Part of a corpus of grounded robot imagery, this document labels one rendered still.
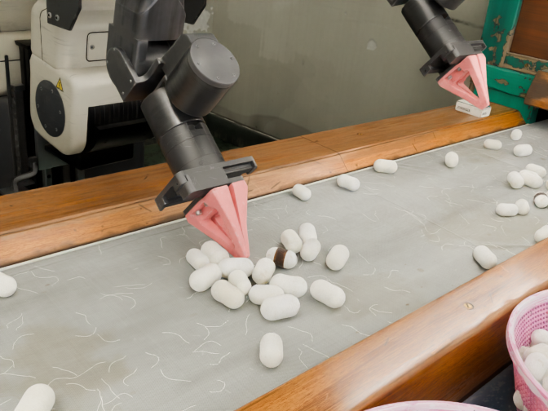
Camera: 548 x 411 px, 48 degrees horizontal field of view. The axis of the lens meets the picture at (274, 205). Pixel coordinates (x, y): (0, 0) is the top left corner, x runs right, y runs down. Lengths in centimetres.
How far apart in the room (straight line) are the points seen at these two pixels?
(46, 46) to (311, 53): 179
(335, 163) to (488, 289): 37
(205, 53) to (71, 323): 29
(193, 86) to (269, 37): 236
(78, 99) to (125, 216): 44
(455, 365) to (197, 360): 23
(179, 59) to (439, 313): 36
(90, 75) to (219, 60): 53
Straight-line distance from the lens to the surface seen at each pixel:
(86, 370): 52
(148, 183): 78
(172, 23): 70
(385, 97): 260
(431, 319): 58
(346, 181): 87
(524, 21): 144
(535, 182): 103
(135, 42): 68
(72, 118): 114
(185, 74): 63
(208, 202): 63
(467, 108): 131
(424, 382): 54
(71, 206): 72
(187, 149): 65
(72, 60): 115
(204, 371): 52
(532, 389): 54
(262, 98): 305
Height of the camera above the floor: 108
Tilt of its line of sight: 25 degrees down
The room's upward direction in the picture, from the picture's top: 7 degrees clockwise
